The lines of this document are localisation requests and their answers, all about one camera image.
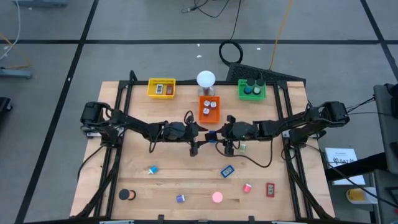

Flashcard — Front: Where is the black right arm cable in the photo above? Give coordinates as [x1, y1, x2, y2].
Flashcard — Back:
[214, 136, 274, 169]

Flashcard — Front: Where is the coiled black floor cable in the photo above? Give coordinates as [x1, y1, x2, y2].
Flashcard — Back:
[218, 0, 244, 67]

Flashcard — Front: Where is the yellow plastic basket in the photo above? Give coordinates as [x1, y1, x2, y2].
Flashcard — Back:
[147, 78, 177, 100]

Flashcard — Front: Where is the white floor cable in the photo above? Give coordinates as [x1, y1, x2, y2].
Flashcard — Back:
[0, 0, 21, 62]

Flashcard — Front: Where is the black power cable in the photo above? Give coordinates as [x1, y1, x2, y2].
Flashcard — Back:
[346, 96, 377, 116]

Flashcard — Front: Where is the green plastic basket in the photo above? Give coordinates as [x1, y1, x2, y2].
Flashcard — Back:
[238, 78, 267, 101]

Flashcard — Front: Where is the yellow floor cable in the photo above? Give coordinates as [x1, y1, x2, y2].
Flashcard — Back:
[269, 0, 295, 71]

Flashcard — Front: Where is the black perforated panel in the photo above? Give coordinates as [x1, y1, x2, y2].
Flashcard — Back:
[226, 63, 307, 87]

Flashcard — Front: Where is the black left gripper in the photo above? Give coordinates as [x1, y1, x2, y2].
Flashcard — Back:
[184, 121, 210, 157]

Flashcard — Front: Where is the black floor object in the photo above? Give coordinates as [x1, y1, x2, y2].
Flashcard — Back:
[0, 96, 13, 125]

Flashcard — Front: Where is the orange plastic basket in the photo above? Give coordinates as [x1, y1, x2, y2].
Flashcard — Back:
[198, 95, 221, 124]

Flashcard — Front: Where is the black beam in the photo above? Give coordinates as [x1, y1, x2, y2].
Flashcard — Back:
[325, 152, 388, 182]

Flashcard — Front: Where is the white desk lamp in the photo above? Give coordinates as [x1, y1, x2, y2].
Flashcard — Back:
[196, 70, 217, 96]

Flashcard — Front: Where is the blue sand black hourglass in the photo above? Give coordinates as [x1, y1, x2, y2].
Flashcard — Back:
[244, 77, 256, 95]

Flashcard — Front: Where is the black aluminium table frame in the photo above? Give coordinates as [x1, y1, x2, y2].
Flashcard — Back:
[70, 70, 335, 224]

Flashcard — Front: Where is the grey equipment cart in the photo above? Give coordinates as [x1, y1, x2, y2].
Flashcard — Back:
[372, 83, 398, 224]

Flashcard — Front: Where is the orange sand black hourglass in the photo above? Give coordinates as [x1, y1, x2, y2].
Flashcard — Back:
[118, 189, 137, 202]

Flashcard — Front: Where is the grey metal floor bar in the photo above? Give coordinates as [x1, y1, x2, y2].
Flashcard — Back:
[12, 0, 68, 9]
[0, 68, 34, 79]

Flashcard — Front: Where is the blue digital clock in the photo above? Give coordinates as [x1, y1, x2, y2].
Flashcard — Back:
[220, 164, 235, 179]

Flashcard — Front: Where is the yellow and white container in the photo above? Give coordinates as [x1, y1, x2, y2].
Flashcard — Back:
[346, 187, 379, 205]

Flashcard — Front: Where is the white sand black hourglass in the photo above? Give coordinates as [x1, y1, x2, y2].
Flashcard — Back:
[252, 77, 266, 95]

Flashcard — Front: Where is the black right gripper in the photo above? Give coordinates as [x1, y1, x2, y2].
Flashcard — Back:
[215, 114, 238, 157]

